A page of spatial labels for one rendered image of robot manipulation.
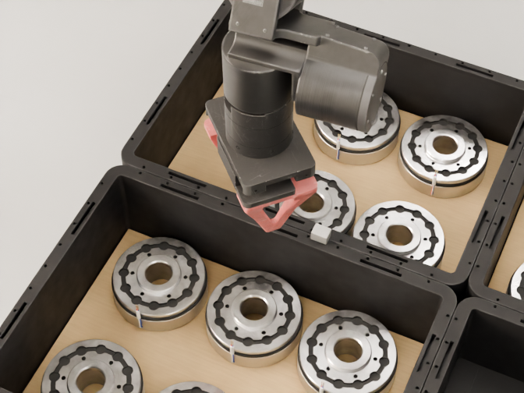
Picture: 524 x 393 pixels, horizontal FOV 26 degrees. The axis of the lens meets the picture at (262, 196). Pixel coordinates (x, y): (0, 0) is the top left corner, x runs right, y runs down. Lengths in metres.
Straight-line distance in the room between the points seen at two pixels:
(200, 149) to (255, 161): 0.44
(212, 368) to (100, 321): 0.14
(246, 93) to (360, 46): 0.10
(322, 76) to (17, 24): 0.93
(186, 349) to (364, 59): 0.47
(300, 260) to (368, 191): 0.18
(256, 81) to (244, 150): 0.09
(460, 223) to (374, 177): 0.12
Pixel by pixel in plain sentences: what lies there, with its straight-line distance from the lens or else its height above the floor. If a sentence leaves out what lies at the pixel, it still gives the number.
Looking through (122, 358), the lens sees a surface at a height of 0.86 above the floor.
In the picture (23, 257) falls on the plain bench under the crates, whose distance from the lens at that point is 1.47.
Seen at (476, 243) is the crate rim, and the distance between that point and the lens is 1.19.
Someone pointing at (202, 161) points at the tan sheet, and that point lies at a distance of 1.37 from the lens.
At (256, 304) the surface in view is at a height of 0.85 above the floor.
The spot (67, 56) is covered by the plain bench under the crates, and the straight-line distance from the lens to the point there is 1.68.
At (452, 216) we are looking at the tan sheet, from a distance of 1.33.
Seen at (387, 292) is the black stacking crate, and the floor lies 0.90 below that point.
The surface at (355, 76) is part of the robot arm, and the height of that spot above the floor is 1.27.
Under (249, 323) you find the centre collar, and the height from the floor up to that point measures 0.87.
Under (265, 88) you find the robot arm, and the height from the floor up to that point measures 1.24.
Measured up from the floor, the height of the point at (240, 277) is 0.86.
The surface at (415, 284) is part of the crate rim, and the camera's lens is 1.16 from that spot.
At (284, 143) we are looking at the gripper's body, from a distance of 0.95.
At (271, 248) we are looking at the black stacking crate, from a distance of 1.21.
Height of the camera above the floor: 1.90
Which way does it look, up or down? 54 degrees down
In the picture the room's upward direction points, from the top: straight up
